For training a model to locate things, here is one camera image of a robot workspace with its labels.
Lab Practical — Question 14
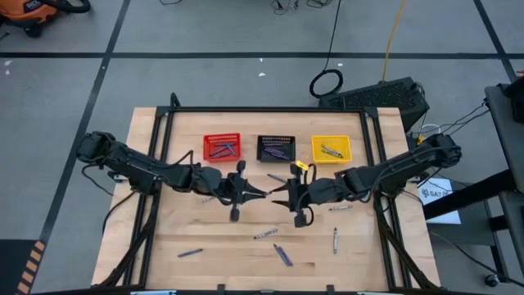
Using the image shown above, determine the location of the black plastic basket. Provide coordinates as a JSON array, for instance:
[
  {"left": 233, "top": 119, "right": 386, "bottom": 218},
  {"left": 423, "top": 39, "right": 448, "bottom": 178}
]
[{"left": 255, "top": 134, "right": 296, "bottom": 163}]

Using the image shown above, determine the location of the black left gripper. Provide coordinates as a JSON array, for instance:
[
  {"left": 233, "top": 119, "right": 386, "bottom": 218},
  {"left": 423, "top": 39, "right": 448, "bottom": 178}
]
[{"left": 223, "top": 161, "right": 268, "bottom": 223}]

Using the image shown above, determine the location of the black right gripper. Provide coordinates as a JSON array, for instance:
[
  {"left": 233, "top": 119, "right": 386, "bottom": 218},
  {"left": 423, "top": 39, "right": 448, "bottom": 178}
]
[{"left": 270, "top": 162, "right": 314, "bottom": 229}]

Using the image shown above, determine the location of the black box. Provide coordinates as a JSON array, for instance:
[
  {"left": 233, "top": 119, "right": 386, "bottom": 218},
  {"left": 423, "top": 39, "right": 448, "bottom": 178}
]
[{"left": 506, "top": 75, "right": 524, "bottom": 112}]

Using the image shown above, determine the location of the orange shop vacuum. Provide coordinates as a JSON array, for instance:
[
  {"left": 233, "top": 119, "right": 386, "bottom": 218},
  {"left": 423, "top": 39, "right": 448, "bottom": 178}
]
[{"left": 0, "top": 0, "right": 92, "bottom": 39}]

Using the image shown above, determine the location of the grey desk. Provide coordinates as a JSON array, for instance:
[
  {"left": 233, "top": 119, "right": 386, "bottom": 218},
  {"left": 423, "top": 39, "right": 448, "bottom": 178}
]
[{"left": 422, "top": 71, "right": 524, "bottom": 288}]

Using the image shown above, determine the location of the black perforated computer case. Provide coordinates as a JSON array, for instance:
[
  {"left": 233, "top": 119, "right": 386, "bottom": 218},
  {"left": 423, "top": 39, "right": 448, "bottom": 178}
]
[{"left": 318, "top": 76, "right": 431, "bottom": 133}]

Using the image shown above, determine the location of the yellow hanging cable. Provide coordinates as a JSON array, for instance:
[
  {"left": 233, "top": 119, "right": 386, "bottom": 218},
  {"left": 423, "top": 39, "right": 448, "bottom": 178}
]
[{"left": 382, "top": 0, "right": 407, "bottom": 82}]

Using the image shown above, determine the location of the black coiled cable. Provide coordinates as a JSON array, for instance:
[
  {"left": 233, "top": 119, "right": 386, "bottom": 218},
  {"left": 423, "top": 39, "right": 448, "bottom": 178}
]
[{"left": 309, "top": 0, "right": 345, "bottom": 99}]

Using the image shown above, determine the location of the white paper sign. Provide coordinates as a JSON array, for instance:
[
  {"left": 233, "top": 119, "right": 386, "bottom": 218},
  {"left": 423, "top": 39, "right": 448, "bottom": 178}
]
[{"left": 417, "top": 177, "right": 463, "bottom": 225}]

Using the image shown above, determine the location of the yellow plastic basket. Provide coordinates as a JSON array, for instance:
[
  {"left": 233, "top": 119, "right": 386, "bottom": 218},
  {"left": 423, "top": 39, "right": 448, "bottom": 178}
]
[{"left": 311, "top": 134, "right": 353, "bottom": 165}]

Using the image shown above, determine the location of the red plastic basket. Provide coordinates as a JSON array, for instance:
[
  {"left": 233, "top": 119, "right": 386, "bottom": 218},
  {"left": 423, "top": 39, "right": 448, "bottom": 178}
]
[{"left": 202, "top": 132, "right": 242, "bottom": 163}]

